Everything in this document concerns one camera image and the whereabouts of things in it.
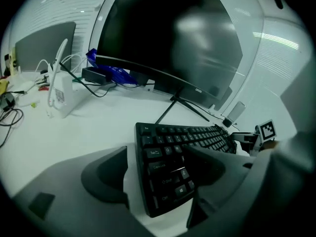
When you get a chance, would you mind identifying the black device box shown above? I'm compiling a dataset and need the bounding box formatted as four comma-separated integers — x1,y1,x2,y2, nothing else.
81,67,115,86

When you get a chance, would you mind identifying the coiled black cable with adapter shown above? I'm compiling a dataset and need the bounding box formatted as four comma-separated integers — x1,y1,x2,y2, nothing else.
0,91,25,148

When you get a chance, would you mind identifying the black curved monitor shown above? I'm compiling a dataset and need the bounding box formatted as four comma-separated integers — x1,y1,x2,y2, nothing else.
95,0,244,124

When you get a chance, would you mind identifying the black keyboard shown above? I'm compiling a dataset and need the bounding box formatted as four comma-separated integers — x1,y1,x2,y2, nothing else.
134,121,238,218

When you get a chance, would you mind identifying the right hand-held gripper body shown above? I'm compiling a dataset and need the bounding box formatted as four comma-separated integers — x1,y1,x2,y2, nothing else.
240,118,278,156

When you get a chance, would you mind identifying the small yellow gadget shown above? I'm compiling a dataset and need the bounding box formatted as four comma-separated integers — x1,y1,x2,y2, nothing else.
0,79,10,96

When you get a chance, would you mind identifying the clear bottle with black cap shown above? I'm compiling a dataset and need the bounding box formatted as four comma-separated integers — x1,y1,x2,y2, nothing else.
223,101,246,128

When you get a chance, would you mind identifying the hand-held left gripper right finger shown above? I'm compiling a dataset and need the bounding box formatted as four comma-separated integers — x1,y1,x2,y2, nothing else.
182,131,316,237

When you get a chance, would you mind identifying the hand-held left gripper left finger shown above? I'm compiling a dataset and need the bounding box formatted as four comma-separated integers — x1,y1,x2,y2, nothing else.
11,145,158,237

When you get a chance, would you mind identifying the blue plastic packet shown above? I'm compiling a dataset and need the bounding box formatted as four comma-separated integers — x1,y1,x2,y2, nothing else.
85,48,139,86

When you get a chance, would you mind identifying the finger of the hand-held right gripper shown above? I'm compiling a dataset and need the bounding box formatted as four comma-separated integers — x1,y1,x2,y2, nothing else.
230,131,256,143

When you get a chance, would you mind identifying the black power cable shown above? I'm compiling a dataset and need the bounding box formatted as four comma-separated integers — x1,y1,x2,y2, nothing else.
59,62,118,98

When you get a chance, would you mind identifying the thick white cable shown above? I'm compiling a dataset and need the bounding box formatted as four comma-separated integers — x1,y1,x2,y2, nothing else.
34,38,87,108

